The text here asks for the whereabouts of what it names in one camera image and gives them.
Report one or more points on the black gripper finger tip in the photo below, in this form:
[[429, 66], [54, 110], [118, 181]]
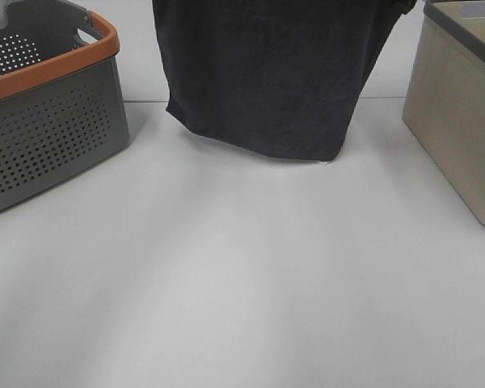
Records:
[[403, 6]]

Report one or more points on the dark grey towel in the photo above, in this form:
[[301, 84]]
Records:
[[279, 78]]

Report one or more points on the beige basket with grey rim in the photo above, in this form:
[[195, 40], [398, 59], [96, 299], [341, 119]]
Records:
[[445, 103]]

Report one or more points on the grey basket with orange rim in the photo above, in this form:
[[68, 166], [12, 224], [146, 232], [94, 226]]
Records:
[[61, 104]]

